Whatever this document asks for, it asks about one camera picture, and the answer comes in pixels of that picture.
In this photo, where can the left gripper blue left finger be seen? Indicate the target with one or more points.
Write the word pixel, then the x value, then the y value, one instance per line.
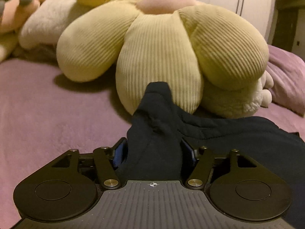
pixel 120 152

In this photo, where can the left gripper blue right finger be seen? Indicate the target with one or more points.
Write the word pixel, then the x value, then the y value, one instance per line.
pixel 188 153

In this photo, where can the navy blue zip jacket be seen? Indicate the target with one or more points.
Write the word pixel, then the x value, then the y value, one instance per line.
pixel 158 125

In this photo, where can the white fluffy plush toy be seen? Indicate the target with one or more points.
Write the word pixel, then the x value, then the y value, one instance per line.
pixel 238 103

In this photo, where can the yellow flower plush cushion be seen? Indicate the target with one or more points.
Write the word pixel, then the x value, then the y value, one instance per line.
pixel 184 43

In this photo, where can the pink pillow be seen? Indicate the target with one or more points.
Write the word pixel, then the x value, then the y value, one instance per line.
pixel 287 72

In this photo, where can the white pink plush toy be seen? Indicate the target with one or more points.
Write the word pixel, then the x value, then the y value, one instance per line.
pixel 14 13

